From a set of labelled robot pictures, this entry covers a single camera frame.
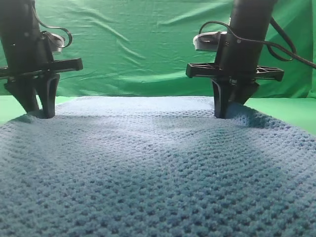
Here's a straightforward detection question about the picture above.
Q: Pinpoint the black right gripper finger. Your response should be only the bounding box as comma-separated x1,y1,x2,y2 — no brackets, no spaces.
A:
212,78,233,119
229,80,259,105

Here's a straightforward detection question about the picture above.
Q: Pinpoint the blue waffle-weave towel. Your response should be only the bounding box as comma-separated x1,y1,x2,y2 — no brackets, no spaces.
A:
0,97,316,237

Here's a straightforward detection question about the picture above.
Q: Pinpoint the green backdrop cloth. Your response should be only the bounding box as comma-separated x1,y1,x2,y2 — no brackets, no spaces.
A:
36,0,316,98

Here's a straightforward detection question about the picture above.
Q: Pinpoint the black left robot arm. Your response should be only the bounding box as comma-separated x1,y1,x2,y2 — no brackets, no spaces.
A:
0,0,83,119

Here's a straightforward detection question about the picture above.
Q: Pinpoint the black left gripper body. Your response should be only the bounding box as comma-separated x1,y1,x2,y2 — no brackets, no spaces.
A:
0,32,83,79

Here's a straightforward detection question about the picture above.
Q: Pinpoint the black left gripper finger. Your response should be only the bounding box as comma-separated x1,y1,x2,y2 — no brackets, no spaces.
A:
36,73,60,119
4,79,39,113

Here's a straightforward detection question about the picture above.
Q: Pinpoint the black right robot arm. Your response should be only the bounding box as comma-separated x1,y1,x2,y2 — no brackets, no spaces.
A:
186,0,284,119

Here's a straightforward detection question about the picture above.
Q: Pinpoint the black left camera cable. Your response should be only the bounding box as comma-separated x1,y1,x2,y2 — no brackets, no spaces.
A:
31,0,73,49

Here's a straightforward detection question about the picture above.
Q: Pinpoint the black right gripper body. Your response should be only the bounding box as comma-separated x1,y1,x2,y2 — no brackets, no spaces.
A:
186,32,284,81

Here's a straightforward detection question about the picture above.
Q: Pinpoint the black camera cable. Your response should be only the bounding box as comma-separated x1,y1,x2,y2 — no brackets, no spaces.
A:
31,0,73,49
198,16,316,70

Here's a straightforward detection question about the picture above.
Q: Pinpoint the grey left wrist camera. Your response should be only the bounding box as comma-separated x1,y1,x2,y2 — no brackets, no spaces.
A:
41,31,66,53

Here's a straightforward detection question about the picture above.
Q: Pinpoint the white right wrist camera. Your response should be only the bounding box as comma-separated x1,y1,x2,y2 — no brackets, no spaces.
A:
193,32,227,52

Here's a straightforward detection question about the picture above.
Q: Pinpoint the black right camera cable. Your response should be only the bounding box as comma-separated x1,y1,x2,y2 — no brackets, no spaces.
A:
198,16,316,70

